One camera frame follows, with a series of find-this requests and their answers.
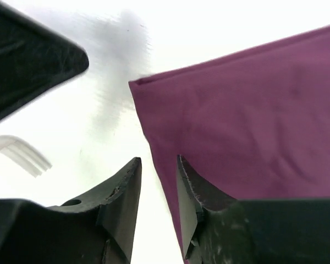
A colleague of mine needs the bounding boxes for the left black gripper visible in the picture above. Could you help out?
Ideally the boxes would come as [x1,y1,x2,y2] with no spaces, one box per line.
[0,3,89,120]

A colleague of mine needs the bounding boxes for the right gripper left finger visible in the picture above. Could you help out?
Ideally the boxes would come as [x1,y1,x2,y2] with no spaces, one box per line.
[50,157,142,263]

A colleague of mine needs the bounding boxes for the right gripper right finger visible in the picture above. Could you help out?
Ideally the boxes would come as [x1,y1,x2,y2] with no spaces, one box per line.
[177,155,236,261]

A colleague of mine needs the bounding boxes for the purple cloth napkin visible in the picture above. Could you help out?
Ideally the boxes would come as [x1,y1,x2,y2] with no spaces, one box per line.
[129,26,330,263]

